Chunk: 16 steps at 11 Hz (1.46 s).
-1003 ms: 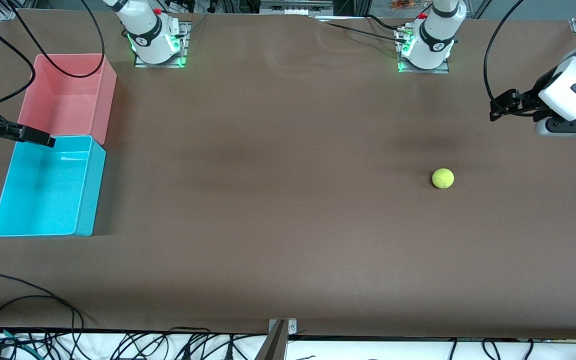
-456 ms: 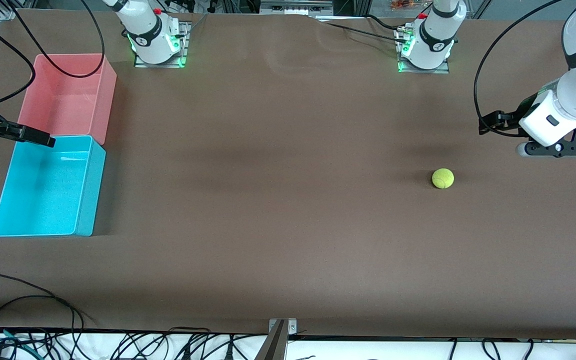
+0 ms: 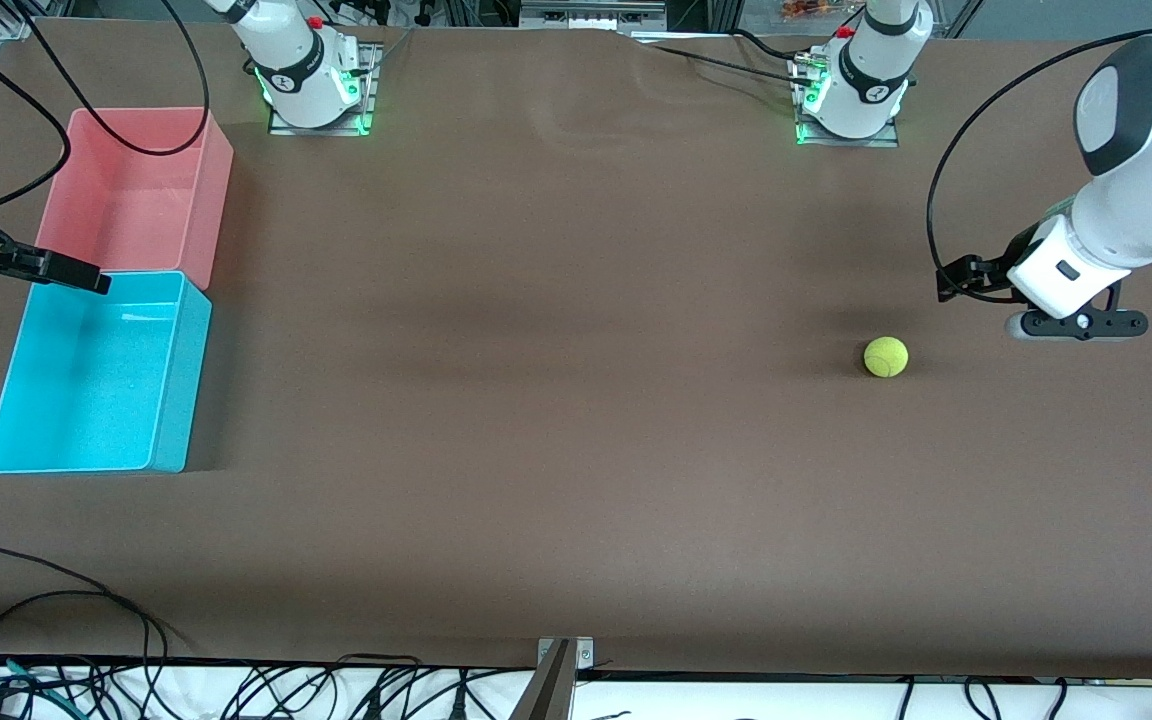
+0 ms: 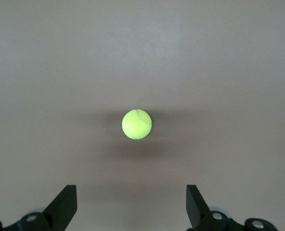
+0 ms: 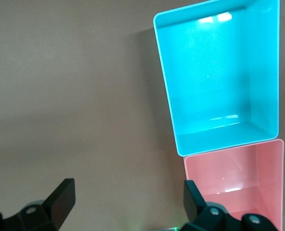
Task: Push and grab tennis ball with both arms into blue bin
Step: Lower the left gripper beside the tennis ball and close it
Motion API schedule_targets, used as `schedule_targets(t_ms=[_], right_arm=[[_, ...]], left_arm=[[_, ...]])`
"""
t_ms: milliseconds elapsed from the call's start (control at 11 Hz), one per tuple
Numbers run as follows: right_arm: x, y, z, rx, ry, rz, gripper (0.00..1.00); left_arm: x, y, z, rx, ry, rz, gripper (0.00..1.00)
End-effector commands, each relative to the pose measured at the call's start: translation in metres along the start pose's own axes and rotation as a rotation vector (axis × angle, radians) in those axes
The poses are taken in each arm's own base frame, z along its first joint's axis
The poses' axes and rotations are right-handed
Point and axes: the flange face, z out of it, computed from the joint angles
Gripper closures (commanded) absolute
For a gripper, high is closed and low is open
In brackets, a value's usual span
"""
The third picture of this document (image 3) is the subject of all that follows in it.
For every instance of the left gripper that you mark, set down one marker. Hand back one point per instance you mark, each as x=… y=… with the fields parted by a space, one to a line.
x=988 y=272

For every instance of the pink plastic bin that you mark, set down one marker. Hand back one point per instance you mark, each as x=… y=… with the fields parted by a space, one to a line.
x=126 y=200

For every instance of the yellow tennis ball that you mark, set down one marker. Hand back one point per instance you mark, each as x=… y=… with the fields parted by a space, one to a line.
x=886 y=357

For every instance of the aluminium frame rail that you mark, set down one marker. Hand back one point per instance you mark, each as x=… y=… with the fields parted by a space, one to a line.
x=26 y=15

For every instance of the grey metal device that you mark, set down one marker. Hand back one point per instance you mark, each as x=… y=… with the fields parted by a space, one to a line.
x=586 y=12

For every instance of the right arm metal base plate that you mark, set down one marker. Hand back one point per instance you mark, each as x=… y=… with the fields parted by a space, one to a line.
x=372 y=80

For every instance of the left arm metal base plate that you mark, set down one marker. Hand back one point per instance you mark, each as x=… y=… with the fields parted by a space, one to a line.
x=886 y=140

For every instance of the blue plastic bin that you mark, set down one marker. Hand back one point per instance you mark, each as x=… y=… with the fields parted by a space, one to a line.
x=86 y=380

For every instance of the orange background object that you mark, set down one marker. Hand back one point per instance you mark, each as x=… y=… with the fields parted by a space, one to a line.
x=806 y=8

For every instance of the metal table bracket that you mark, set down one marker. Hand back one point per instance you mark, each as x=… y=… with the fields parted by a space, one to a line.
x=556 y=690

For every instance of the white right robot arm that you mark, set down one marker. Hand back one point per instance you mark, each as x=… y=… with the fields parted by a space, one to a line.
x=296 y=60

